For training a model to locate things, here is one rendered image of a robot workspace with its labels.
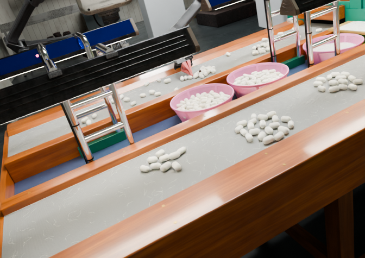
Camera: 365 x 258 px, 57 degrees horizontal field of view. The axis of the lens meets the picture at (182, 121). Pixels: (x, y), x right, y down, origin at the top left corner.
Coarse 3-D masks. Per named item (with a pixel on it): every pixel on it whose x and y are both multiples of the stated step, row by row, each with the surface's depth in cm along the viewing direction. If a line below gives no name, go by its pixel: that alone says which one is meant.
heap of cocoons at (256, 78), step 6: (252, 72) 156; (258, 72) 154; (264, 72) 153; (270, 72) 152; (276, 72) 149; (240, 78) 153; (246, 78) 152; (252, 78) 150; (258, 78) 148; (264, 78) 148; (270, 78) 144; (276, 78) 143; (240, 84) 146; (246, 84) 148; (252, 84) 143
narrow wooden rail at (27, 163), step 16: (288, 48) 167; (208, 80) 154; (224, 80) 156; (128, 112) 142; (144, 112) 144; (160, 112) 147; (96, 128) 137; (48, 144) 132; (64, 144) 133; (16, 160) 128; (32, 160) 130; (48, 160) 133; (64, 160) 135; (16, 176) 129
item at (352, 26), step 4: (348, 24) 174; (352, 24) 173; (356, 24) 171; (360, 24) 170; (364, 24) 168; (340, 28) 172; (344, 28) 170; (348, 28) 169; (352, 28) 167; (356, 28) 166; (360, 28) 164; (364, 28) 162
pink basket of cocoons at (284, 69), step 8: (256, 64) 157; (264, 64) 156; (272, 64) 153; (280, 64) 150; (232, 72) 155; (240, 72) 157; (280, 72) 150; (288, 72) 140; (232, 80) 154; (240, 88) 139; (248, 88) 137; (256, 88) 136; (240, 96) 144
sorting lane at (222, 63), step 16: (288, 32) 203; (304, 32) 195; (320, 32) 188; (240, 48) 196; (208, 64) 184; (224, 64) 178; (240, 64) 171; (176, 80) 173; (192, 80) 167; (128, 96) 169; (160, 96) 158; (80, 112) 164; (96, 112) 159; (32, 128) 160; (48, 128) 155; (64, 128) 151; (16, 144) 147; (32, 144) 143
